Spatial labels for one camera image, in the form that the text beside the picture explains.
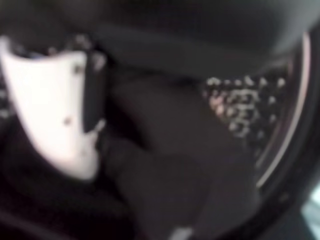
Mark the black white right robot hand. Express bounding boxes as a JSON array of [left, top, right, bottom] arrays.
[[0, 0, 320, 181]]

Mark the black garment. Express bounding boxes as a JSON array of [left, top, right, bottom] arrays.
[[0, 67, 266, 240]]

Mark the grey front-load washing machine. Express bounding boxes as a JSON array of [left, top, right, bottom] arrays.
[[199, 24, 320, 240]]

